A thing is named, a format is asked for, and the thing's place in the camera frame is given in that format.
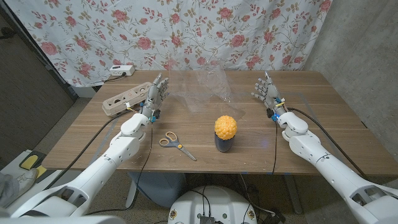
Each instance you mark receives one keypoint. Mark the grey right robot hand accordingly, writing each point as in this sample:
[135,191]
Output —
[270,91]

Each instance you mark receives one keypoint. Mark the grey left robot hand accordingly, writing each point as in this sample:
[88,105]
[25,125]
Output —
[155,93]

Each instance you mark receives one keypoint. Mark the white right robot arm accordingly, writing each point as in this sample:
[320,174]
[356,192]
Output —
[335,168]

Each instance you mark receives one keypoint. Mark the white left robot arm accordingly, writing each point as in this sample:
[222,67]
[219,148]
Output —
[102,161]

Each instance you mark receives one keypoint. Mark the transparent cling film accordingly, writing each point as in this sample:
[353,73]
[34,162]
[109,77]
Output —
[202,90]

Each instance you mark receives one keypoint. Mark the beige egg carton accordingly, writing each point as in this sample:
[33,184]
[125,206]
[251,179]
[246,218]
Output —
[124,101]

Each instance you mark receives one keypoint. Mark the white power strip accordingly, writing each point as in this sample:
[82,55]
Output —
[121,70]

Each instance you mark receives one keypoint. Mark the bumpy orange ball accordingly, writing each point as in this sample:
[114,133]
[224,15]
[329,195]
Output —
[225,126]

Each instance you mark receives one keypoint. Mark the dark cup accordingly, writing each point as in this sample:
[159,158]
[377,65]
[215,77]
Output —
[223,145]

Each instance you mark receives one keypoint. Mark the floral rose curtain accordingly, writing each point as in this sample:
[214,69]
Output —
[186,28]

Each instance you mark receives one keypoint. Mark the blue grey stool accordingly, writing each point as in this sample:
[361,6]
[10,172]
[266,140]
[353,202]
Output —
[158,188]

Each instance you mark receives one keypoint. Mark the grey table leg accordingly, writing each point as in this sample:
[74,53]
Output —
[293,193]

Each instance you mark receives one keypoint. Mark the white table leg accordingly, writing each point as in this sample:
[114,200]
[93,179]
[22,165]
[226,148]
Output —
[131,194]

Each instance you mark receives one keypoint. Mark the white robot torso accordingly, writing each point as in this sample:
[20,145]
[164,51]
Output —
[214,205]

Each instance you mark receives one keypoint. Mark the yellow black foot pedal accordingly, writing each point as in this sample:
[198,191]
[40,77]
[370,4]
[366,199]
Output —
[29,161]

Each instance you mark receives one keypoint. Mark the white floor platform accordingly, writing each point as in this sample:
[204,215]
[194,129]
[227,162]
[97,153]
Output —
[40,183]

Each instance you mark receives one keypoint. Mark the white sneaker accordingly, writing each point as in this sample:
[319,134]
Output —
[28,180]

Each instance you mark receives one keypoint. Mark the white robot body rim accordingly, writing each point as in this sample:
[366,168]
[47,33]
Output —
[62,220]

